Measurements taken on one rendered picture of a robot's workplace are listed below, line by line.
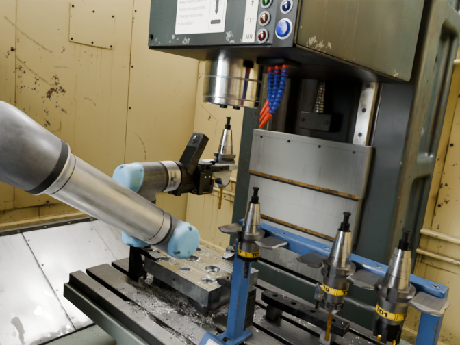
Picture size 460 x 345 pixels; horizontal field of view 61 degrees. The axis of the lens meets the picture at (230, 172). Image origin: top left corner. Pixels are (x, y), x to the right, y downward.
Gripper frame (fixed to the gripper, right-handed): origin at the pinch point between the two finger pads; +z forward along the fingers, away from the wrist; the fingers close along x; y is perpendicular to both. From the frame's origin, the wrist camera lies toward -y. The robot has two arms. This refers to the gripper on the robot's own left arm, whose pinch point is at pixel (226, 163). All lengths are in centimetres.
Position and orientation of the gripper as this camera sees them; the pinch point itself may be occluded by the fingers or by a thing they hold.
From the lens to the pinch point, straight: 113.2
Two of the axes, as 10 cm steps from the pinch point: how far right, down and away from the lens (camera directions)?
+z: 6.6, -0.7, 7.5
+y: -1.0, 9.8, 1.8
